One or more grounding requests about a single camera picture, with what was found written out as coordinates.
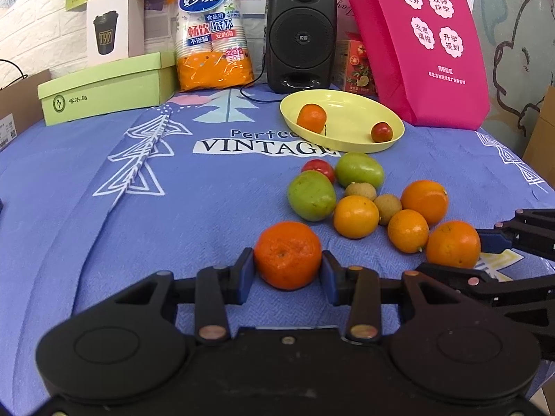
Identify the black speaker cable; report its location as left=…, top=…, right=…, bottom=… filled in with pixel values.
left=239, top=57, right=287, bottom=104

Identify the green plum fruit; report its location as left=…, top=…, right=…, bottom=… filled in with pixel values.
left=287, top=170, right=337, bottom=222
left=335, top=152, right=385, bottom=190

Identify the small red apple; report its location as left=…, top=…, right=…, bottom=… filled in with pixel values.
left=370, top=122, right=393, bottom=143

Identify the orange paper cup package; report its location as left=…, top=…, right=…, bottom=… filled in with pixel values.
left=166, top=0, right=254, bottom=91

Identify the large wrinkled orange tangerine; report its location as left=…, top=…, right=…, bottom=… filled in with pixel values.
left=254, top=221, right=322, bottom=291

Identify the yellow orange citrus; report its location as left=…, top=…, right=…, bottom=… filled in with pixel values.
left=333, top=196, right=379, bottom=240

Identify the black speaker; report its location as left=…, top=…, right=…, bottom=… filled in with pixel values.
left=265, top=0, right=338, bottom=94

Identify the small orange kumquat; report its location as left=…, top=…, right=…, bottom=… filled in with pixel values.
left=387, top=209, right=429, bottom=253

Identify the brown cardboard box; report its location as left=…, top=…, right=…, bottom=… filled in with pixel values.
left=0, top=70, right=52, bottom=150

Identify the pink tote bag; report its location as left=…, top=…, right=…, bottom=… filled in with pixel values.
left=349, top=0, right=489, bottom=130

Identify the brown longan fruit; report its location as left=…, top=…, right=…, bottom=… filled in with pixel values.
left=344, top=182, right=377, bottom=201
left=374, top=193, right=403, bottom=226

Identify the red cherry tomato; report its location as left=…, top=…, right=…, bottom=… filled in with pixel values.
left=301, top=159, right=336, bottom=184

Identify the light green flat box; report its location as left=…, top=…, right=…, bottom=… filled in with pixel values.
left=37, top=51, right=179, bottom=126

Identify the white coffee cup box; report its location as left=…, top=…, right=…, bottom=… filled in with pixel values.
left=86, top=0, right=145, bottom=67

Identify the cardboard box at right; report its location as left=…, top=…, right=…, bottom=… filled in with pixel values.
left=523, top=86, right=555, bottom=186

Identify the red fruit printed box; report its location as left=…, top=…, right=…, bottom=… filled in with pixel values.
left=331, top=38, right=378, bottom=99

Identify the round orange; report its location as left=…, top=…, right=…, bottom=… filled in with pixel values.
left=401, top=180, right=449, bottom=226

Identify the yellow plastic plate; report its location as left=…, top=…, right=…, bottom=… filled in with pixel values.
left=279, top=89, right=405, bottom=153

